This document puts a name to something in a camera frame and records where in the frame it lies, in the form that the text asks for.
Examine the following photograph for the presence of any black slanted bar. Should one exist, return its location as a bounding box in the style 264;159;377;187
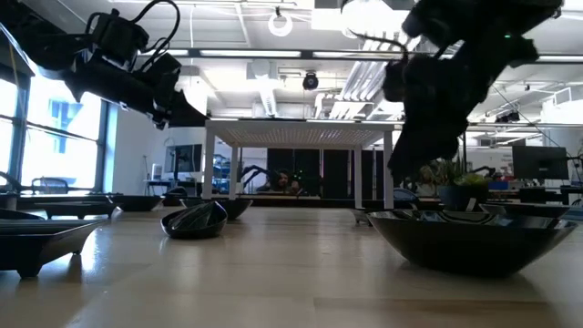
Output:
0;170;22;193

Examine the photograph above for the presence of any black right camera cable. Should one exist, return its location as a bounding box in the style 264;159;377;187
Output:
349;30;411;63

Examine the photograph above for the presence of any potted green succulent plant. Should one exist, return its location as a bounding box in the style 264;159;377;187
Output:
418;157;493;213

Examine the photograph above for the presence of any large black monitor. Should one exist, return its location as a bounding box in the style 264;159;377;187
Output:
511;145;570;181

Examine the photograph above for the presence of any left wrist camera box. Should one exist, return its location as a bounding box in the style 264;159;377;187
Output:
87;8;150;65

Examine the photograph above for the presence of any black teardrop plate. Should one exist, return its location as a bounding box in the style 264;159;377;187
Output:
159;200;229;241

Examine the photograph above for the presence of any black monitor on stand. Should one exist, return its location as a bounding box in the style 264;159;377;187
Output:
164;144;204;174

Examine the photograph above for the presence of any white ring ceiling lamp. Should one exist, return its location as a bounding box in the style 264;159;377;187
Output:
267;11;294;38

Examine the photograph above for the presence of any person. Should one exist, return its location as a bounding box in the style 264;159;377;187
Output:
257;169;304;195

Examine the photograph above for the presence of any black square footed plate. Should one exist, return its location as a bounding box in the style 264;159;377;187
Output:
0;219;110;280
27;200;123;220
412;199;445;213

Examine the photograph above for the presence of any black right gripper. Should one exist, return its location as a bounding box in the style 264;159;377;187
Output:
382;49;493;183

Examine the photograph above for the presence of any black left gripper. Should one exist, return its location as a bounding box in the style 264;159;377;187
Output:
63;49;209;128

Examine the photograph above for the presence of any dark rounded chair back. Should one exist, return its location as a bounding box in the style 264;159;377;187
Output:
162;186;189;207

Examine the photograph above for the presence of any black aluminium table frame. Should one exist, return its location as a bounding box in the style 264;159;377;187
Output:
0;193;583;220

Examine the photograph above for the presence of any white perforated shelf riser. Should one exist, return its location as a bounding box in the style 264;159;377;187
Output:
201;118;396;211

